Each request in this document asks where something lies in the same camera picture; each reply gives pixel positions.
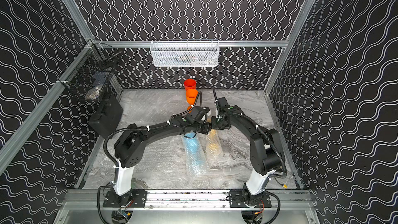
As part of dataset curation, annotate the white wire mesh basket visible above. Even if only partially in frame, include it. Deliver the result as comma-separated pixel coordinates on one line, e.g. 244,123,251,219
150,39,220,67

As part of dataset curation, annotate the aluminium frame corner post left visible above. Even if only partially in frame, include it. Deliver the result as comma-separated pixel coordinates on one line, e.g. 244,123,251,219
62,0,94,40

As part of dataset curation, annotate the red plastic wine glass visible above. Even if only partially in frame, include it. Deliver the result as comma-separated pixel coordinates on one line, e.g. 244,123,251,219
183,78,197,91

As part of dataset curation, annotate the black wire mesh basket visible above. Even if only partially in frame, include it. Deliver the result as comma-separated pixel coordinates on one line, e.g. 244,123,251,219
60,43,122,102

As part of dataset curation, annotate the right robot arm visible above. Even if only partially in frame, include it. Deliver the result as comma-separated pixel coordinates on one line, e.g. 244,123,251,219
211,111,288,207

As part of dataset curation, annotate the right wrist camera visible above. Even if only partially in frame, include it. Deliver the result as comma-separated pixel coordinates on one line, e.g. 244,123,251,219
215,97,243,117

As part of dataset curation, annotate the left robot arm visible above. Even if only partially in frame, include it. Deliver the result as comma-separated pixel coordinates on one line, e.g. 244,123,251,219
96,117,211,208

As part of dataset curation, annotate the bubble blue glass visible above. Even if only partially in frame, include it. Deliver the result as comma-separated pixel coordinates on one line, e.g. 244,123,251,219
182,132,210,177

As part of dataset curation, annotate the orange plastic wine glass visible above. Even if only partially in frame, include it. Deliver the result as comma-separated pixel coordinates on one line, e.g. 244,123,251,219
186,88,199,110

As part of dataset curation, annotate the black speaker box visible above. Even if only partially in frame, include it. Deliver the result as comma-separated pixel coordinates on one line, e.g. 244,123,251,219
89,94,123,139

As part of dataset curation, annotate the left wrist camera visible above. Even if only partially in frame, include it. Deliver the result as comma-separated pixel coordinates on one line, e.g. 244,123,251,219
186,106,211,123

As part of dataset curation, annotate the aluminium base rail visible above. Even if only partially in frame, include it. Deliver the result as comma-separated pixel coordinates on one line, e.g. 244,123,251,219
58,189,315,211

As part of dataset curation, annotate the bubble yellow glass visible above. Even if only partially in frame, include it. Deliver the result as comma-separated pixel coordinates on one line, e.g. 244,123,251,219
203,130,224,167

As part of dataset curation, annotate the charger cable with yellow plug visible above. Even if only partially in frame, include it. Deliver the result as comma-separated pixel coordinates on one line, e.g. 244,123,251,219
275,175,294,189

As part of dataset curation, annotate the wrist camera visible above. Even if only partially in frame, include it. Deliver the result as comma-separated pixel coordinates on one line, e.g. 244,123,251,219
186,106,211,123
215,97,243,117

